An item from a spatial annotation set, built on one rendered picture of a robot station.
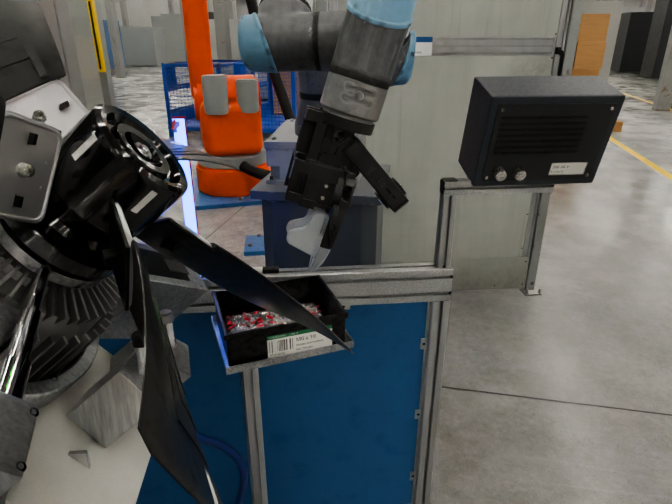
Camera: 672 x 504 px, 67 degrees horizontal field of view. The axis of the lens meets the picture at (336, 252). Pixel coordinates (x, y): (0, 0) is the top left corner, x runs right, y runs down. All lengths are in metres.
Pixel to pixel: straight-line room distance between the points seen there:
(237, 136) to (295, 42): 3.72
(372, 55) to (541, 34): 2.12
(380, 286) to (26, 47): 0.77
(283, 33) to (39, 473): 0.58
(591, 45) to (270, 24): 7.99
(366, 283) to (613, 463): 1.24
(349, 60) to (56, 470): 0.54
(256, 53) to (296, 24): 0.06
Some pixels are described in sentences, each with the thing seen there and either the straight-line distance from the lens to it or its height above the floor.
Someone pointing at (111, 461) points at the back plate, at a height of 0.87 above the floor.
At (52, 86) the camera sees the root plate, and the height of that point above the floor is 1.28.
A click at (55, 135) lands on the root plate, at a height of 1.25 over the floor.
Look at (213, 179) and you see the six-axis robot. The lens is 4.48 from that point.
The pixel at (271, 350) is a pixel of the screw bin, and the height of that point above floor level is 0.83.
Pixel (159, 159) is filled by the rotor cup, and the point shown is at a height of 1.21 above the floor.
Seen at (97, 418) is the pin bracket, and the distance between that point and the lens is 0.67.
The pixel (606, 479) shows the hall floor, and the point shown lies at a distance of 2.01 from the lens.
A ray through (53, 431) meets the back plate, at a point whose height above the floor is 0.93.
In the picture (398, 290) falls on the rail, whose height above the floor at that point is 0.81.
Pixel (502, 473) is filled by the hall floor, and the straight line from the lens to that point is 1.90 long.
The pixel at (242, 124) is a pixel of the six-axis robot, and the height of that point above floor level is 0.64.
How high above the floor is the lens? 1.33
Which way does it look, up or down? 23 degrees down
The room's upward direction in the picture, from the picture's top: straight up
